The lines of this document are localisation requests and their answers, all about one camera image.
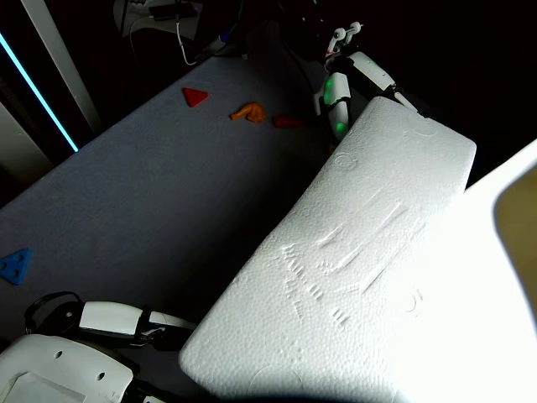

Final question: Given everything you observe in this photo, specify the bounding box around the large white robot body shell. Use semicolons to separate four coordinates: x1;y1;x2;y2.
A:
389;138;537;403

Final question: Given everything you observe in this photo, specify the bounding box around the cyan light strip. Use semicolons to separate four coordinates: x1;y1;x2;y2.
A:
0;31;80;153

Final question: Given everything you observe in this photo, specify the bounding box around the grey table cloth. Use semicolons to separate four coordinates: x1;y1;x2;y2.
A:
0;54;378;403

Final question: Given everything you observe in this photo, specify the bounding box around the blue triangle block with holes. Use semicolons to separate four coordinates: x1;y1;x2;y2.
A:
0;247;34;286

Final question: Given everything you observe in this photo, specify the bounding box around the white styrofoam lid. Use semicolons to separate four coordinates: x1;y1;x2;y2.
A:
179;96;478;403

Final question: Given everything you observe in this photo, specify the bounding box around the orange toy croissant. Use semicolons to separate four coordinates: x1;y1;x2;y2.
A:
229;102;266;124

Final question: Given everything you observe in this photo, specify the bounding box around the white upright post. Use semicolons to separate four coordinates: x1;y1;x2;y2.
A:
20;0;104;132

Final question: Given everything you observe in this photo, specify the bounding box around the orange toy carrot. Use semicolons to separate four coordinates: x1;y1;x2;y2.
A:
271;114;304;129

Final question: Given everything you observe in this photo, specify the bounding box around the red triangle block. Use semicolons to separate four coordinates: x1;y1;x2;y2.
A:
181;86;210;109

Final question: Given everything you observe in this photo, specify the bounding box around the white curved stand base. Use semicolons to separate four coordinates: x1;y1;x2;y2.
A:
112;0;198;41

